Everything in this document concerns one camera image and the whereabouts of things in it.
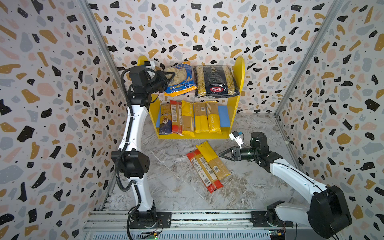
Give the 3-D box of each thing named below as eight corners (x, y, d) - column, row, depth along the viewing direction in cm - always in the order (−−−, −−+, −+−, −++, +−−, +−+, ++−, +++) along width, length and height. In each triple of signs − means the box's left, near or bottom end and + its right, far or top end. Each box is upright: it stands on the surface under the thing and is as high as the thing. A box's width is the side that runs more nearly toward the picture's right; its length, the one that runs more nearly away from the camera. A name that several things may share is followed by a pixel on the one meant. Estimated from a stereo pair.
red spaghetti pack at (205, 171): (211, 194, 84) (211, 192, 81) (187, 156, 99) (187, 154, 97) (223, 186, 87) (224, 184, 84) (198, 151, 102) (198, 148, 100)
